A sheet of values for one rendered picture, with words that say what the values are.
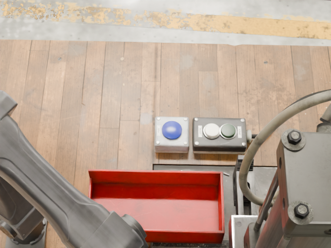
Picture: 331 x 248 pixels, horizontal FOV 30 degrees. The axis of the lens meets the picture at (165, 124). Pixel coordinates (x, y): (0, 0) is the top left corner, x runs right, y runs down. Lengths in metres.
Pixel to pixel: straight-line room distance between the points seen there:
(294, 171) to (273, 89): 0.78
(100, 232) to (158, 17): 1.86
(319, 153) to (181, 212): 0.64
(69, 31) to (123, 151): 1.38
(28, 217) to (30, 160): 0.27
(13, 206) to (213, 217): 0.39
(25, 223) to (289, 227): 0.58
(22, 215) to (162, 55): 0.52
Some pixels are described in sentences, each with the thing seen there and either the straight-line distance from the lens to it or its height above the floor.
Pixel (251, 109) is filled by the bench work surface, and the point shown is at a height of 0.90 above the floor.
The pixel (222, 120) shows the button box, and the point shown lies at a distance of 1.24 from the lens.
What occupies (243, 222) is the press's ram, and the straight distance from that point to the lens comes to 0.93.
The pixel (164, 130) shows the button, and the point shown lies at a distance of 1.21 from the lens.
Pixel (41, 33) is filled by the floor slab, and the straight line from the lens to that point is 2.57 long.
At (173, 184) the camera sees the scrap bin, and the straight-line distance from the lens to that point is 1.20.
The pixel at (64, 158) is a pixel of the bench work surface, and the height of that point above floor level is 0.90.
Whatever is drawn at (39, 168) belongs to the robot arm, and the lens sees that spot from 0.77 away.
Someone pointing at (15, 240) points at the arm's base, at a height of 0.92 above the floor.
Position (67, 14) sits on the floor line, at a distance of 2.62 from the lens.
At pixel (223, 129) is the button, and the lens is 1.22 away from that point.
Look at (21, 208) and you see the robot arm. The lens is 1.01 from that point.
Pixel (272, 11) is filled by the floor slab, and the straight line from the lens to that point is 2.65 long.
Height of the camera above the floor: 2.00
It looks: 61 degrees down
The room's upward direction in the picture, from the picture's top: 2 degrees clockwise
